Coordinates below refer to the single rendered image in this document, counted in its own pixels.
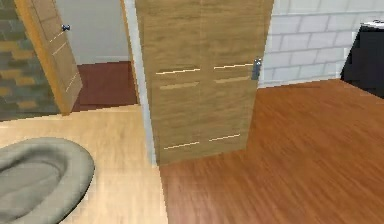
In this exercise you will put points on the brown wooden room door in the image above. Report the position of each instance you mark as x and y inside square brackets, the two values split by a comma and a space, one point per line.
[200, 100]
[53, 56]

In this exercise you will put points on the black cabinet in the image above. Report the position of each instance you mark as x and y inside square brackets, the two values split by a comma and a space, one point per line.
[366, 60]

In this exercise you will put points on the grey round floor cushion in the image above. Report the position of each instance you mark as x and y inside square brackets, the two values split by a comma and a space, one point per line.
[36, 180]

